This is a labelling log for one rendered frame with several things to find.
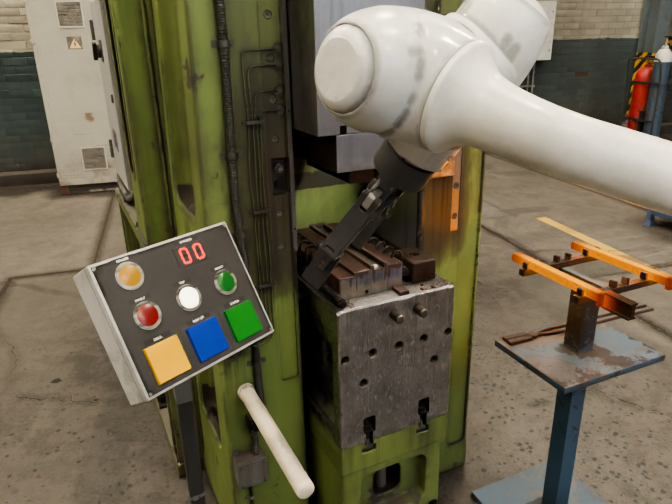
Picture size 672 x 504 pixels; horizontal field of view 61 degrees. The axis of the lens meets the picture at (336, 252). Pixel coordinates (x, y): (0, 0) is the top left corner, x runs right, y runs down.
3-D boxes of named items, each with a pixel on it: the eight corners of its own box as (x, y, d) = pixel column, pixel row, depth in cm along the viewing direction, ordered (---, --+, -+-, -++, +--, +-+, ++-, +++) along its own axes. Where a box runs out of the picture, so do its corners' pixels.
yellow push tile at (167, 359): (192, 367, 115) (176, 333, 115) (160, 384, 109) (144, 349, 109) (187, 368, 116) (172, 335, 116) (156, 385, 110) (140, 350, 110)
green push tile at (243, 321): (263, 329, 129) (250, 299, 129) (238, 342, 124) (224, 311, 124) (259, 331, 130) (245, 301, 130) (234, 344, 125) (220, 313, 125)
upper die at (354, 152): (404, 164, 152) (405, 128, 148) (337, 173, 144) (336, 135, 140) (334, 141, 187) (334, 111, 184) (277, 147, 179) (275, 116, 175)
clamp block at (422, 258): (436, 278, 169) (437, 258, 167) (412, 284, 166) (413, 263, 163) (414, 265, 179) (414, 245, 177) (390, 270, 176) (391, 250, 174)
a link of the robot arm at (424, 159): (479, 130, 71) (451, 165, 75) (423, 85, 72) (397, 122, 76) (458, 149, 64) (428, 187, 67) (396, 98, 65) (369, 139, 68)
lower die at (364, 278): (401, 286, 164) (402, 259, 161) (339, 301, 156) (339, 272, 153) (337, 243, 200) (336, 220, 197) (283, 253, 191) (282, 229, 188)
